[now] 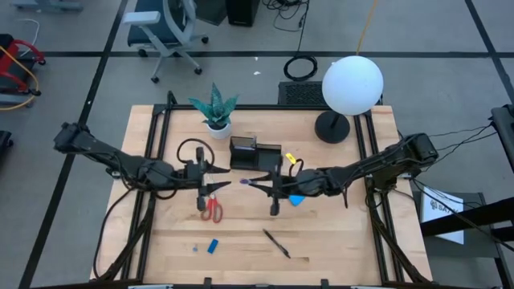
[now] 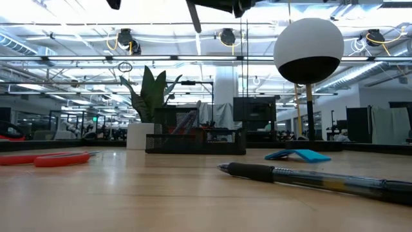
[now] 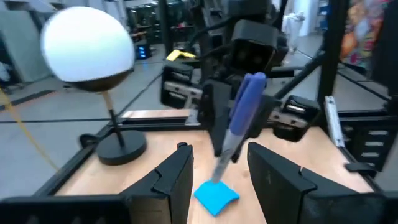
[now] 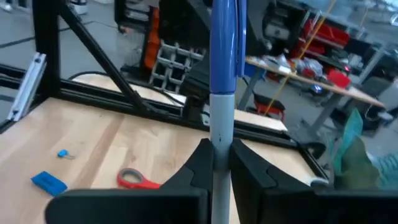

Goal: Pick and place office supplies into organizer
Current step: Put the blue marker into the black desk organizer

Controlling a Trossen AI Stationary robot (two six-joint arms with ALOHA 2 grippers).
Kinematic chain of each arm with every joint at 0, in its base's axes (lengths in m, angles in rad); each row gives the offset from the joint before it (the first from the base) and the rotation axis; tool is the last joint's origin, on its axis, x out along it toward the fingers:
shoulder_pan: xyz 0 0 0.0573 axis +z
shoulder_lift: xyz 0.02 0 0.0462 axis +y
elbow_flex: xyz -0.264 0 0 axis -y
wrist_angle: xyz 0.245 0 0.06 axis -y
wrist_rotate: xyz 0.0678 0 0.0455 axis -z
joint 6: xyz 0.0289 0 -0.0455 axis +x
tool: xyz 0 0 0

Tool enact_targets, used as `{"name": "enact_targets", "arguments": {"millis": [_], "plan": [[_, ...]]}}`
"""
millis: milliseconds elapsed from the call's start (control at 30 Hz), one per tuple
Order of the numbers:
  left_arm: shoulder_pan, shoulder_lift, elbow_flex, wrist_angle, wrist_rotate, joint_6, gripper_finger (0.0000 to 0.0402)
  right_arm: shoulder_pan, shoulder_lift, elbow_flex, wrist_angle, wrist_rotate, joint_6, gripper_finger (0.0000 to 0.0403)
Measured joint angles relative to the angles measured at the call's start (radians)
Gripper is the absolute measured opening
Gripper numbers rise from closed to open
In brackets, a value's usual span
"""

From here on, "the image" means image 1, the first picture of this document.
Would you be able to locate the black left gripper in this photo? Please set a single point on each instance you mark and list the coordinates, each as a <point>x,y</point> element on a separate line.
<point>200,176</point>

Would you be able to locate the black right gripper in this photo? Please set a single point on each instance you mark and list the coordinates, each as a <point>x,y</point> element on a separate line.
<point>287,185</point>

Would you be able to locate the white marker with purple cap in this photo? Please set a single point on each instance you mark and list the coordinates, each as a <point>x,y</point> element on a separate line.
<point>244,181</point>

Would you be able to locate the blue sticky note pad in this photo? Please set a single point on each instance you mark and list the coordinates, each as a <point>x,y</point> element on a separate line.
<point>297,200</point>

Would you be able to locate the black gel pen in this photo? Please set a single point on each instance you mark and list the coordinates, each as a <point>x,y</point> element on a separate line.
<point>276,243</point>

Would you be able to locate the small blue eraser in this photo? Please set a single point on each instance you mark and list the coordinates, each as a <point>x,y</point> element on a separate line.
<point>213,246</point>

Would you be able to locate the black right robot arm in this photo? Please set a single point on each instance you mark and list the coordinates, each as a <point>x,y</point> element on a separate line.
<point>381,164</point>

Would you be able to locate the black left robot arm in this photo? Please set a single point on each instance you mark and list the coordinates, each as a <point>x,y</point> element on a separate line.
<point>100,150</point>

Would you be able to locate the black mesh desk organizer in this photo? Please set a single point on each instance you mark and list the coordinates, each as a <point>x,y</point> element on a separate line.
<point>261,158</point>

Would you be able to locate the blue and grey office chair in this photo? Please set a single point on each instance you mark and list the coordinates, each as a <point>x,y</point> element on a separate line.
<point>160,30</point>

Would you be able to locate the yellow tag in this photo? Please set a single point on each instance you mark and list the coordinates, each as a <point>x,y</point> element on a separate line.
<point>290,158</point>

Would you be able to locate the white plant pot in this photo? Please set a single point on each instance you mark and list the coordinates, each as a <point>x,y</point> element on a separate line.
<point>219,133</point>

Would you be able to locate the green striped snake plant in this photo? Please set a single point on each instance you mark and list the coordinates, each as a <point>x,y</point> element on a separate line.
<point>217,108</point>

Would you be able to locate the black perforated panel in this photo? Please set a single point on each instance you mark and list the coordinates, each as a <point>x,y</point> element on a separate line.
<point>299,94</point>

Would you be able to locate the white globe lamp black stand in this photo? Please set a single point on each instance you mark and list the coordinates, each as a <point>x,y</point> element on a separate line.
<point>352,84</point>

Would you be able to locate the black computer tower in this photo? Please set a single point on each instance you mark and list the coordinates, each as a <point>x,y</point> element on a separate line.
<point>242,12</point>

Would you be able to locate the white paper sheet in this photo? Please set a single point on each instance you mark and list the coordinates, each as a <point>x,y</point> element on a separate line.
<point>441,216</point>

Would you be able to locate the red and black cart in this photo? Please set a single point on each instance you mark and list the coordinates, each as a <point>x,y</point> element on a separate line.
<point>8,52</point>

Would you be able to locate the black device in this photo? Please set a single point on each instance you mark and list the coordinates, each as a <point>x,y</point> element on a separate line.
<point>504,132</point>

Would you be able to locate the black metal table frame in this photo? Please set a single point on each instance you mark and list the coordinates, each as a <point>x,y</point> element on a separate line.
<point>261,107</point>

